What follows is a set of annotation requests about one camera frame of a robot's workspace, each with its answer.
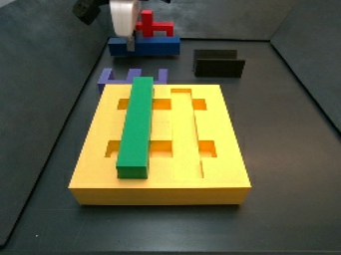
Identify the blue long block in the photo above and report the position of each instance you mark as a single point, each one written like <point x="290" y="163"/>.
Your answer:
<point x="152" y="46"/>

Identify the red cross-shaped block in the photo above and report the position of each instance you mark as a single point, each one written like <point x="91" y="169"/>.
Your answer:
<point x="148" y="26"/>

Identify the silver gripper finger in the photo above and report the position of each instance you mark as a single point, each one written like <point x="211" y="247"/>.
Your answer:
<point x="131" y="44"/>

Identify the black angle bracket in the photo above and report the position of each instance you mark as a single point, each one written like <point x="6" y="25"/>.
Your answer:
<point x="216" y="64"/>

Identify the green long block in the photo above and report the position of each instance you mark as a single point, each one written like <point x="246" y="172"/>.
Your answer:
<point x="133" y="152"/>

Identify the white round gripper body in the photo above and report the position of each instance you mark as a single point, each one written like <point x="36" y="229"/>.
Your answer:
<point x="124" y="13"/>

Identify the yellow slotted board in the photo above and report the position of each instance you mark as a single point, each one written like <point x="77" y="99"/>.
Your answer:
<point x="195" y="161"/>

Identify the purple comb-shaped block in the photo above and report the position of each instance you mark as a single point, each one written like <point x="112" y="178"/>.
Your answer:
<point x="107" y="77"/>

